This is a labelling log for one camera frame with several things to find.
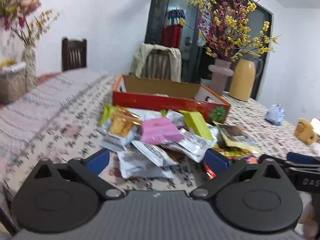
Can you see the pile of snack packets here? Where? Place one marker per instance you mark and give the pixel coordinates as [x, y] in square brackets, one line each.
[150, 155]

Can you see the red cardboard box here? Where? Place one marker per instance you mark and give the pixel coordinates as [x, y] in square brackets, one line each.
[155, 102]

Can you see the yellow thermos jug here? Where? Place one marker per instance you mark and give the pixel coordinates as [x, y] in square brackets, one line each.
[243, 80]

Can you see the yellow and red flower branches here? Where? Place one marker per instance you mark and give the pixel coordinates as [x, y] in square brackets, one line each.
[225, 30]

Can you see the wooden chair with slats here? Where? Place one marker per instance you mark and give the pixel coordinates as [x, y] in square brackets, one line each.
[158, 65]

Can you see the dark wooden chair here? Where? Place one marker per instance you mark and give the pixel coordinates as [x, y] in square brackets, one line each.
[74, 55]

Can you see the round container with label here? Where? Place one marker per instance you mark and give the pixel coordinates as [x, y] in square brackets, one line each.
[11, 85]

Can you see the person's right hand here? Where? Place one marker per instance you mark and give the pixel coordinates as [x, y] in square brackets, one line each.
[311, 217]

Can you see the wavy patterned cloth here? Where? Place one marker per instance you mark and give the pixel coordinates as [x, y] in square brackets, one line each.
[32, 120]

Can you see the chair with beige jacket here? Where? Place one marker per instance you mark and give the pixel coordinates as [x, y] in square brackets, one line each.
[176, 65]

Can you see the yellow plush object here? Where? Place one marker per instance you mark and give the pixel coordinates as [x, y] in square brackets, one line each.
[303, 130]

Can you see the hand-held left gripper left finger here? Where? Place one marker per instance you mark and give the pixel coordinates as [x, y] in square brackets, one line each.
[98, 159]

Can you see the pink and yellow flower branches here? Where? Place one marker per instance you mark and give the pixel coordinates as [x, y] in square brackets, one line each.
[22, 7]

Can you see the pink vase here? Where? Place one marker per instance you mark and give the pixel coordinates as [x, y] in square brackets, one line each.
[220, 77]

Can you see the blue plastic bag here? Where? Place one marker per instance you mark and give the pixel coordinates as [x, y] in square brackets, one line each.
[275, 115]

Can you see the dark framed glass door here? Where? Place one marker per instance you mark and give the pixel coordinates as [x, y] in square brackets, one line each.
[155, 17]

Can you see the red hanging garment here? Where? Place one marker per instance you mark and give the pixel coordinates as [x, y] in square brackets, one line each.
[172, 35]

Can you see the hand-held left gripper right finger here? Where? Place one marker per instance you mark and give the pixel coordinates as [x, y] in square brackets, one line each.
[216, 158]

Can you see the patterned slim vase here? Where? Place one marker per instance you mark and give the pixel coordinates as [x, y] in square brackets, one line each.
[29, 65]

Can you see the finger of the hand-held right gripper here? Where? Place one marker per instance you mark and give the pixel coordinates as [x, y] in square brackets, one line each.
[301, 158]

